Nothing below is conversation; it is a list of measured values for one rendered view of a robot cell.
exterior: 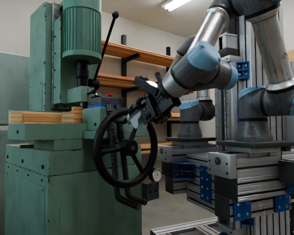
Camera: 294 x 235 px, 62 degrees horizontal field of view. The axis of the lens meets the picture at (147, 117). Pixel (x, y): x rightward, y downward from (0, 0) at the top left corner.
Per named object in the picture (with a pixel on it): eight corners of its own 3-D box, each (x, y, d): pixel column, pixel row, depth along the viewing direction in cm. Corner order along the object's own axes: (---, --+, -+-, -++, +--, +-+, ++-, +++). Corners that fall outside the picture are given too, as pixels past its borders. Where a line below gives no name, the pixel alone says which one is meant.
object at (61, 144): (54, 151, 88) (54, 140, 89) (33, 148, 104) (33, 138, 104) (138, 144, 116) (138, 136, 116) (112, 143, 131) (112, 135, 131)
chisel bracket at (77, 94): (80, 104, 109) (80, 85, 109) (66, 107, 119) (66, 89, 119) (95, 105, 114) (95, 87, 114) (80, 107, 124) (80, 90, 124)
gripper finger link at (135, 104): (126, 116, 77) (142, 100, 71) (124, 112, 77) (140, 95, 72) (137, 116, 80) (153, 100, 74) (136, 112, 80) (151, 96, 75)
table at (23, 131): (33, 141, 75) (33, 122, 75) (6, 139, 97) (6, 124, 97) (168, 136, 116) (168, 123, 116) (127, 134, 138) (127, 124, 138)
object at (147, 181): (147, 202, 113) (147, 184, 114) (130, 196, 122) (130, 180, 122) (160, 198, 119) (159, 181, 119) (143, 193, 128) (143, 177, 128)
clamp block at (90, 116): (99, 131, 90) (99, 106, 91) (80, 130, 100) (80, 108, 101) (130, 130, 100) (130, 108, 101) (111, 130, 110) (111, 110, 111)
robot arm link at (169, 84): (166, 65, 65) (185, 70, 71) (155, 76, 68) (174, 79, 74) (177, 88, 62) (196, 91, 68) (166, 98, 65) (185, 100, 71)
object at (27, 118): (24, 123, 96) (24, 113, 96) (22, 123, 98) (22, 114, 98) (143, 124, 139) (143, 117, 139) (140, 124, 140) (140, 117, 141)
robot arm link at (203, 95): (188, 121, 161) (187, 38, 163) (203, 121, 170) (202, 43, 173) (203, 120, 152) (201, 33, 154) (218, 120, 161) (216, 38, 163)
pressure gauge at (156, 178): (152, 187, 112) (152, 169, 112) (147, 185, 115) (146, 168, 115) (162, 184, 116) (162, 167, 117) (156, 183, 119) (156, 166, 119)
